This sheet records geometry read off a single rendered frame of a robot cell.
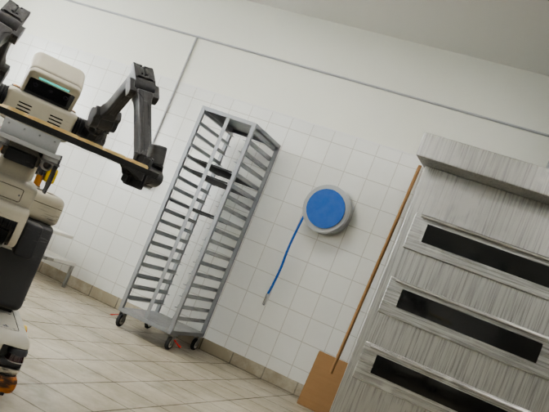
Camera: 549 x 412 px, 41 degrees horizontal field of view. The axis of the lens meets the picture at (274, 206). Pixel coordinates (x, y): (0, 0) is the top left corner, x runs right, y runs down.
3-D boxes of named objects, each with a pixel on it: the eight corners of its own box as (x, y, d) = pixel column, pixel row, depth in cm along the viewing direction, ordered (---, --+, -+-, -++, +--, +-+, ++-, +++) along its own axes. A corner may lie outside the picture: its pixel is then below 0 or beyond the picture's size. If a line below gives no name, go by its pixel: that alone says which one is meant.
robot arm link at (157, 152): (153, 186, 241) (128, 180, 236) (160, 152, 242) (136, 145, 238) (167, 185, 230) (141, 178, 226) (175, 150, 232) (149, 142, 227)
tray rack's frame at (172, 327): (149, 323, 624) (229, 127, 636) (201, 347, 607) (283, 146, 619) (111, 319, 564) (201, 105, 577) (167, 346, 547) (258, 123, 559)
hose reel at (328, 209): (310, 324, 590) (361, 197, 598) (305, 324, 577) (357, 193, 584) (265, 305, 606) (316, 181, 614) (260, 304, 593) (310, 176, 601)
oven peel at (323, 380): (296, 402, 549) (402, 158, 588) (296, 403, 552) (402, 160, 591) (332, 420, 538) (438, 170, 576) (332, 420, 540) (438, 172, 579)
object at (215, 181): (212, 184, 628) (212, 182, 628) (252, 199, 615) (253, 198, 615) (182, 167, 572) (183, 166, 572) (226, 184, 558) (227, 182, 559)
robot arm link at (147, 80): (161, 62, 262) (134, 52, 257) (158, 94, 257) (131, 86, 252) (112, 119, 296) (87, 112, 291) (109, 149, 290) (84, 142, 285)
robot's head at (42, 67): (24, 73, 295) (37, 46, 286) (73, 96, 303) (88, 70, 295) (15, 95, 284) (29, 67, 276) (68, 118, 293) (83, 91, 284)
